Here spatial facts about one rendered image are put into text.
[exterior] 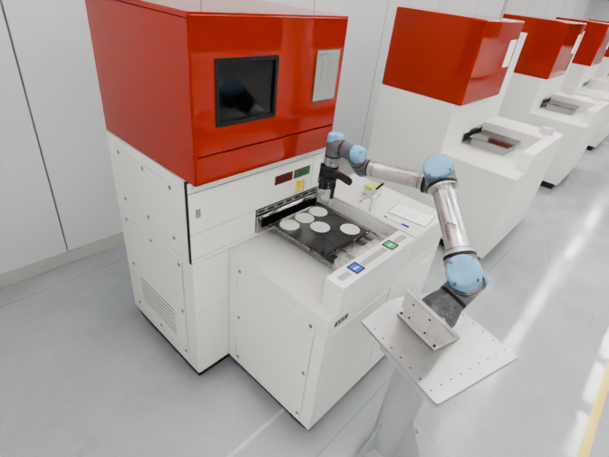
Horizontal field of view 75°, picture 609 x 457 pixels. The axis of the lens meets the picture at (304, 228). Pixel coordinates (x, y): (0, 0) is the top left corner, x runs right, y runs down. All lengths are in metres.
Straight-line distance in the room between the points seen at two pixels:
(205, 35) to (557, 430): 2.59
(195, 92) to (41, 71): 1.55
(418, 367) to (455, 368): 0.14
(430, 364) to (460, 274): 0.35
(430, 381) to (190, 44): 1.36
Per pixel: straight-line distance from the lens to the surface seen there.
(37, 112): 2.92
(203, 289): 1.95
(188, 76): 1.43
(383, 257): 1.74
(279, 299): 1.75
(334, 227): 1.99
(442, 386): 1.52
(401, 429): 2.06
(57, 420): 2.46
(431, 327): 1.58
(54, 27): 2.87
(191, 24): 1.41
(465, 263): 1.45
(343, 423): 2.32
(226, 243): 1.88
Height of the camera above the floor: 1.94
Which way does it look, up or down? 32 degrees down
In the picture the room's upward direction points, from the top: 7 degrees clockwise
